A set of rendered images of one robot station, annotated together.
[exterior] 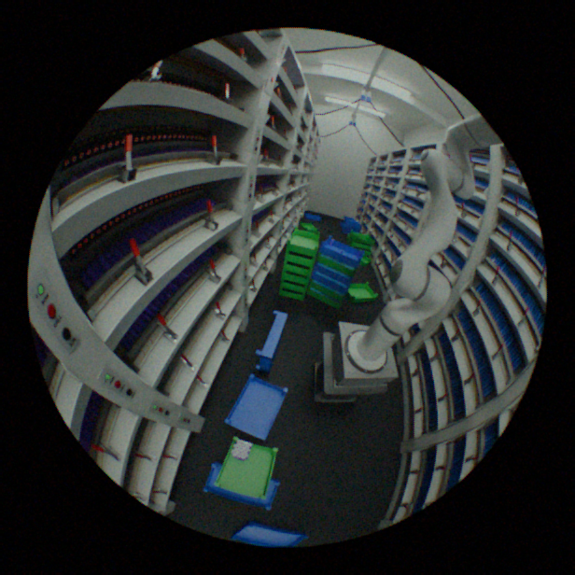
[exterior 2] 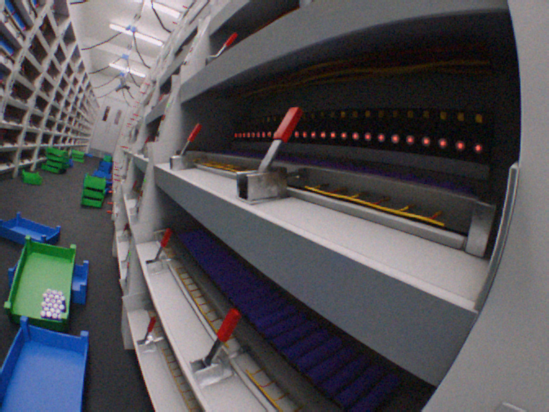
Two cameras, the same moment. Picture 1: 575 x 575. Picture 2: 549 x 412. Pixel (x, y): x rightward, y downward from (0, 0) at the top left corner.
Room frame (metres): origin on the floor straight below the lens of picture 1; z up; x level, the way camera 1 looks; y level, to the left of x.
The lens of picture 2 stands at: (0.61, 0.12, 0.55)
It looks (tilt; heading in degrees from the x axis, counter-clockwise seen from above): 3 degrees down; 137
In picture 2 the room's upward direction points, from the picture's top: 17 degrees clockwise
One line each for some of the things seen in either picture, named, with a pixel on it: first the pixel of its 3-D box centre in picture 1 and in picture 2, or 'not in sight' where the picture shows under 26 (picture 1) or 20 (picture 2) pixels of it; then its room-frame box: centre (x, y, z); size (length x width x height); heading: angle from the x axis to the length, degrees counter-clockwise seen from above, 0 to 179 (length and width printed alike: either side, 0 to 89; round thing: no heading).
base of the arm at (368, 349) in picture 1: (379, 338); not in sight; (0.37, -0.38, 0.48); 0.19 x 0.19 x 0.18
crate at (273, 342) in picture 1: (271, 342); not in sight; (0.53, 0.03, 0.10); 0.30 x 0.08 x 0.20; 173
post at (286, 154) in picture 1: (275, 173); not in sight; (1.37, 0.25, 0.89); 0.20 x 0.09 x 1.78; 85
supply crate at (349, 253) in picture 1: (343, 250); not in sight; (1.16, -0.34, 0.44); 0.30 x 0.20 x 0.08; 66
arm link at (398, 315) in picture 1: (418, 301); not in sight; (0.37, -0.42, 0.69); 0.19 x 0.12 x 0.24; 81
